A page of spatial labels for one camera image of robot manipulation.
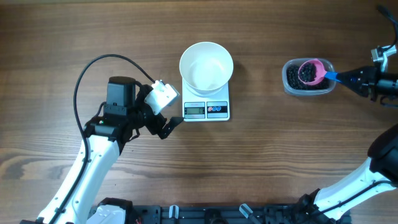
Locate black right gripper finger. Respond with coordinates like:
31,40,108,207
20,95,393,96
336,66,377,80
337,76,369,97

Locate pink scoop blue handle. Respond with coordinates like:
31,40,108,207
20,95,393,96
298,59,339,86

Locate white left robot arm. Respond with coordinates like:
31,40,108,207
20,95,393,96
35,77,183,224

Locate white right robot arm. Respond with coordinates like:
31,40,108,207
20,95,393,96
306,61,397,221

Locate white digital kitchen scale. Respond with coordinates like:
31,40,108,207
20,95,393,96
182,80,230,122

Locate cream white bowl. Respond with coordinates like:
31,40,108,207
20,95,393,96
179,42,234,95

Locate black beans in container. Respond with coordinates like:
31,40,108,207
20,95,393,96
287,65,330,90

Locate clear plastic bean container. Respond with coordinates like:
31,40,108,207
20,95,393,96
282,58,336,96

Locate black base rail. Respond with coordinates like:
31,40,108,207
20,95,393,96
87,198,352,224

